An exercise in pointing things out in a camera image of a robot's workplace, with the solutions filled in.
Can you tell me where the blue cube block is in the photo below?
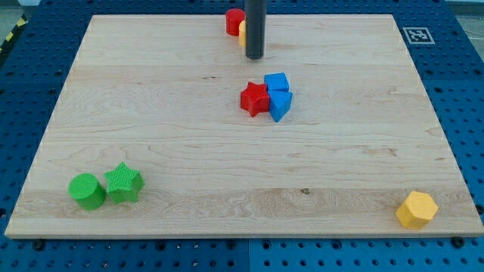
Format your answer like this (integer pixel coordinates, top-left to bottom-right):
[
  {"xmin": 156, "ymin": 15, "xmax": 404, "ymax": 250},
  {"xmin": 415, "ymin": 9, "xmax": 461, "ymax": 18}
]
[{"xmin": 264, "ymin": 73, "xmax": 290, "ymax": 92}]

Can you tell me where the blue triangle block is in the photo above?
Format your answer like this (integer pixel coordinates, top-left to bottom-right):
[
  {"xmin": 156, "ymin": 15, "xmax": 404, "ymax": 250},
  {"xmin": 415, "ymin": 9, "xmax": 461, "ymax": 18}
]
[{"xmin": 268, "ymin": 91, "xmax": 293, "ymax": 122}]

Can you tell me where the yellow block behind rod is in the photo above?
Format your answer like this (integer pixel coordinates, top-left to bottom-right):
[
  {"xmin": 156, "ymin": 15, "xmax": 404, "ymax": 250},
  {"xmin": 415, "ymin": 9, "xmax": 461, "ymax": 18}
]
[{"xmin": 238, "ymin": 20, "xmax": 246, "ymax": 48}]

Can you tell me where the red star block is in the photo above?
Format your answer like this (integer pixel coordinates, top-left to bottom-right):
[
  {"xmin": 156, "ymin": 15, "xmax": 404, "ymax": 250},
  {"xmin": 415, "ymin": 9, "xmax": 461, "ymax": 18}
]
[{"xmin": 240, "ymin": 82, "xmax": 270, "ymax": 117}]

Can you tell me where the white fiducial marker tag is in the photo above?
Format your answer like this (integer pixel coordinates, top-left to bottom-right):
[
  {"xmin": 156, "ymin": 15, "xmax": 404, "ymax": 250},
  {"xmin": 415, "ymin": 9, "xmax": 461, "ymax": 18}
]
[{"xmin": 403, "ymin": 26, "xmax": 435, "ymax": 45}]

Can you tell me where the green cylinder block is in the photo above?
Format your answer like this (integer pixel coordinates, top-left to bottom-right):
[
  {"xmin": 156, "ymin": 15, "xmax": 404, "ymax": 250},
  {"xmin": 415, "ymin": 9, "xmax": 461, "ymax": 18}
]
[{"xmin": 68, "ymin": 173, "xmax": 106, "ymax": 211}]

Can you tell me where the green star block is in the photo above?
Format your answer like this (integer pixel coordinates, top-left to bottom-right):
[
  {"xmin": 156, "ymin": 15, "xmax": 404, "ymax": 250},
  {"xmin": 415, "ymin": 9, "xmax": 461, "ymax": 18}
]
[{"xmin": 104, "ymin": 162, "xmax": 145, "ymax": 204}]

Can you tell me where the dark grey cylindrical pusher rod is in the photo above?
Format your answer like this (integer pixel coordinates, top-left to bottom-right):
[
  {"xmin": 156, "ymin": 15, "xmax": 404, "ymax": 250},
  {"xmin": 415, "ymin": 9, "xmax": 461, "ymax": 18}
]
[{"xmin": 244, "ymin": 0, "xmax": 266, "ymax": 60}]

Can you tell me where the light wooden board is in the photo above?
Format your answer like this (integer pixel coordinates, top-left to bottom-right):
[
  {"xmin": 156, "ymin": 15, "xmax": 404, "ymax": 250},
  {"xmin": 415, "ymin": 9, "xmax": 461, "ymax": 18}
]
[{"xmin": 5, "ymin": 14, "xmax": 483, "ymax": 240}]

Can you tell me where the red cylinder block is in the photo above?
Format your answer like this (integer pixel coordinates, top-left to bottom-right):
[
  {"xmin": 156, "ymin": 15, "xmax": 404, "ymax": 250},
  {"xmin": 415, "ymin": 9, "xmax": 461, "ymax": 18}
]
[{"xmin": 225, "ymin": 8, "xmax": 245, "ymax": 36}]

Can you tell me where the yellow hexagon block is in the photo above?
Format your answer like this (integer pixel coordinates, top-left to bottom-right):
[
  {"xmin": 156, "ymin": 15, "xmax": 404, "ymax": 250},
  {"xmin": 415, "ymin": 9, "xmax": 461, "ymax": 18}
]
[{"xmin": 396, "ymin": 191, "xmax": 439, "ymax": 230}]

